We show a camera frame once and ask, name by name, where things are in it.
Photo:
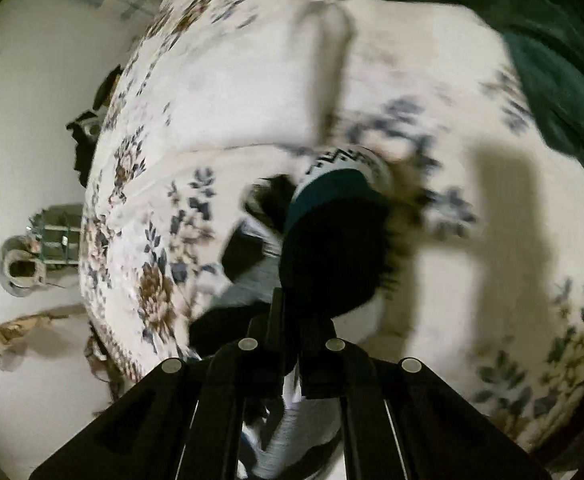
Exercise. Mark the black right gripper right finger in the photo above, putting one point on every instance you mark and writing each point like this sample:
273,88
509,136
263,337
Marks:
400,420

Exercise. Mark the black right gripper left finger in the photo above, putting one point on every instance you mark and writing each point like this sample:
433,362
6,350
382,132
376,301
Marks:
184,420

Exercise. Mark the black grey striped knit sweater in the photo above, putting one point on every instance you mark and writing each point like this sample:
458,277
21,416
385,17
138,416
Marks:
305,253

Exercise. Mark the floral fleece bed blanket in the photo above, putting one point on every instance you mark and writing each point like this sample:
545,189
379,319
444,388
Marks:
487,274

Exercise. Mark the round grey floor appliance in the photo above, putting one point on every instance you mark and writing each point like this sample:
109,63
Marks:
21,273

